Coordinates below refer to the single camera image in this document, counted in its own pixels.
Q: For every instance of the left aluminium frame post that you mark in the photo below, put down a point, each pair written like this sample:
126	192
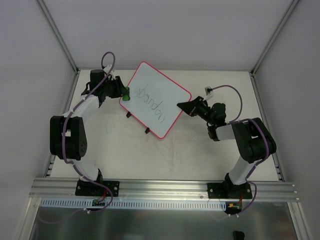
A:
57	34

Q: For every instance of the black whiteboard clip left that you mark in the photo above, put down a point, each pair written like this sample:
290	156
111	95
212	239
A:
128	114

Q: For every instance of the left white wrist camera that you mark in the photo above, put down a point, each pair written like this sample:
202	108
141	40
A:
109	69

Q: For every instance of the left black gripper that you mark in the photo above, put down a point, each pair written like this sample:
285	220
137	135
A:
117	86

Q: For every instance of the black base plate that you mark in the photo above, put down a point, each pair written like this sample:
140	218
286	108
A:
223	191
87	189

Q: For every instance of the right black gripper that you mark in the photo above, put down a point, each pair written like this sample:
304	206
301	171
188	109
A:
196	107

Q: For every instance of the green whiteboard eraser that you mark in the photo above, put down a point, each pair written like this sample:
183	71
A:
126	94

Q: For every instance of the aluminium mounting rail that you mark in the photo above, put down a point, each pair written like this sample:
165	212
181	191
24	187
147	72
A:
173	190

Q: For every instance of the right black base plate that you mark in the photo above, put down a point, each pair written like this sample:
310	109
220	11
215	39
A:
223	191

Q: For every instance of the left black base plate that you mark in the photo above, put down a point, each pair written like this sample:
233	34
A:
87	189

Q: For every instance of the aluminium frame post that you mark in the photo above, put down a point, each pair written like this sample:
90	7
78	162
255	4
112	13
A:
57	34
293	4

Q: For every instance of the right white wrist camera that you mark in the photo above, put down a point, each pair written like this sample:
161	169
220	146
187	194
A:
208	93

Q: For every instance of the small black object bottom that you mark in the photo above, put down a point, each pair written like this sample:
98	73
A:
238	235

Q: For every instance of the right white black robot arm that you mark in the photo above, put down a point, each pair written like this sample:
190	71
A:
254	143

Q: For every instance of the pink framed whiteboard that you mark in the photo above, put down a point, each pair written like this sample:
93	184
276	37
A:
154	98

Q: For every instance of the right aluminium frame post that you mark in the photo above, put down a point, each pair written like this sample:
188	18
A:
293	4

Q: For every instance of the white slotted cable duct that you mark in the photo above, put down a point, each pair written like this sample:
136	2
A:
135	204

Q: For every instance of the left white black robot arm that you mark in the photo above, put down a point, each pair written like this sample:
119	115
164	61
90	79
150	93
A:
68	139

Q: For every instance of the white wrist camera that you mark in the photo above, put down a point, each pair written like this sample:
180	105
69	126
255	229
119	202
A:
109	69
208	93

